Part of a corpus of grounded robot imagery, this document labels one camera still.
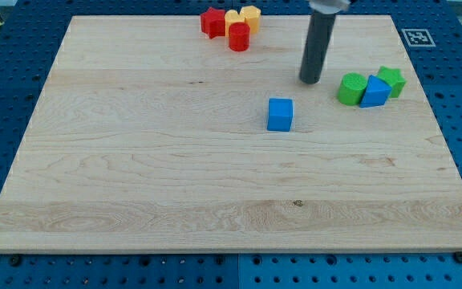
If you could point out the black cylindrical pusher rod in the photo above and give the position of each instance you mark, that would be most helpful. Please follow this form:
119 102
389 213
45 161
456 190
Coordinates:
317 41

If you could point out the grey rod mount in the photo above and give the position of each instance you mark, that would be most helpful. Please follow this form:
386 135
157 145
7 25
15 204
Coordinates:
329 5

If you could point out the green cylinder block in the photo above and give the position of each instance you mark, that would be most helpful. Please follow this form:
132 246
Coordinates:
351 89

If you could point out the yellow hexagon block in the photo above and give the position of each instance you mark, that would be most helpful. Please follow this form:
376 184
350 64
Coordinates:
252 17

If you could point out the red cylinder block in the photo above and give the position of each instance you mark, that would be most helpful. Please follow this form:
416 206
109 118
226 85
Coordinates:
239 36

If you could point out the blue triangle block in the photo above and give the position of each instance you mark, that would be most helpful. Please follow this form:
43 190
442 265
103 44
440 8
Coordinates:
376 93

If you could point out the green star block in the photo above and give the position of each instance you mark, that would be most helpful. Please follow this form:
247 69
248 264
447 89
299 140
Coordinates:
392 77

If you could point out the yellow heart block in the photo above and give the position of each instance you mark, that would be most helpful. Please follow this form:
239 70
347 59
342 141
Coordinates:
231 17

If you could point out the blue cube block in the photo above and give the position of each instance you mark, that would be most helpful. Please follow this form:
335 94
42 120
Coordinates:
280 114

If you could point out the white fiducial marker tag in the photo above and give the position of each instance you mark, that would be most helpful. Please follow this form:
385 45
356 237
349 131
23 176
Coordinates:
416 37

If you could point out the red star block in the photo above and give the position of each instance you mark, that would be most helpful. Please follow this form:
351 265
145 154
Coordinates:
213 22

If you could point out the wooden board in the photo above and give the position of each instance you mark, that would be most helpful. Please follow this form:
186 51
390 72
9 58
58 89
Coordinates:
149 138

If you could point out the black bolt right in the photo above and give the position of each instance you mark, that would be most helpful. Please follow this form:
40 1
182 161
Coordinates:
457 256

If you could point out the black bolt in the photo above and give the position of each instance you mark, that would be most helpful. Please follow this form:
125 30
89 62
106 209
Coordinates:
457 256
15 260

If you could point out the black bolt left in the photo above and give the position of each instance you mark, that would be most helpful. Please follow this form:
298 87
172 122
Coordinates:
15 260

